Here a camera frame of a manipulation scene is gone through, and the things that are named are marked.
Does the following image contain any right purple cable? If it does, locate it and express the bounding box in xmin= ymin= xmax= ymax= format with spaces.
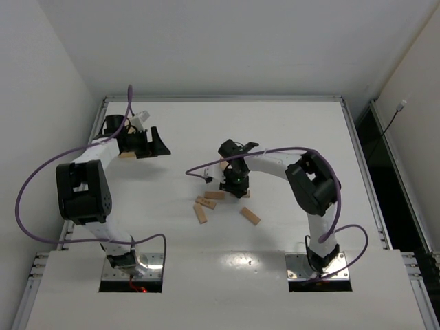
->
xmin=185 ymin=146 xmax=371 ymax=283

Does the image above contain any purple cable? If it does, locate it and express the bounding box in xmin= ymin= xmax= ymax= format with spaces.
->
xmin=14 ymin=84 xmax=168 ymax=269
xmin=185 ymin=146 xmax=371 ymax=283

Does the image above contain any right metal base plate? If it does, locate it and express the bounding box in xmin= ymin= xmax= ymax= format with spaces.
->
xmin=285 ymin=253 xmax=350 ymax=283

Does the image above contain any wood block with print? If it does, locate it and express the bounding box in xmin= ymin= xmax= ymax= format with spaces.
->
xmin=195 ymin=196 xmax=217 ymax=210

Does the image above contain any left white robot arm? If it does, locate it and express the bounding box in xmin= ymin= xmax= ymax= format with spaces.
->
xmin=56 ymin=111 xmax=171 ymax=275

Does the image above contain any wood block numbered twelve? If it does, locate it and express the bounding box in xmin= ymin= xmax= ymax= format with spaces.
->
xmin=204 ymin=191 xmax=226 ymax=200

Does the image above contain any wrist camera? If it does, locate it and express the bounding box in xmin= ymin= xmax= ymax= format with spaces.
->
xmin=130 ymin=111 xmax=150 ymax=131
xmin=203 ymin=164 xmax=225 ymax=184

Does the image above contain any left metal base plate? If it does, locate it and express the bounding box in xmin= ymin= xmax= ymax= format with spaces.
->
xmin=101 ymin=252 xmax=164 ymax=282

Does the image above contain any wooden block box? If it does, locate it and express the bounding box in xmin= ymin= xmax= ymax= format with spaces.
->
xmin=118 ymin=152 xmax=136 ymax=159

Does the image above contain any metal base plate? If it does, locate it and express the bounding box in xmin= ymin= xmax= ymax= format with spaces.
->
xmin=285 ymin=253 xmax=350 ymax=283
xmin=101 ymin=252 xmax=164 ymax=282

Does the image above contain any black wall cable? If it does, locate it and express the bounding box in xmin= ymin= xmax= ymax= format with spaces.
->
xmin=364 ymin=99 xmax=408 ymax=162

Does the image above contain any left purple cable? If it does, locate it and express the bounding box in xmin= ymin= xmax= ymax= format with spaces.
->
xmin=14 ymin=84 xmax=168 ymax=269

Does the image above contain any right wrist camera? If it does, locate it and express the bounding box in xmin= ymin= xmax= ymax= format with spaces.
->
xmin=203 ymin=164 xmax=225 ymax=184

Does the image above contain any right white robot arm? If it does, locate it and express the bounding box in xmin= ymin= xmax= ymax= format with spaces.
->
xmin=218 ymin=140 xmax=340 ymax=273

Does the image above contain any aluminium table frame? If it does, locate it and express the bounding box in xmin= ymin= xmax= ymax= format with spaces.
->
xmin=26 ymin=97 xmax=439 ymax=329

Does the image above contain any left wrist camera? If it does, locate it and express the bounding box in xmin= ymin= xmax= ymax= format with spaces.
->
xmin=130 ymin=111 xmax=150 ymax=131

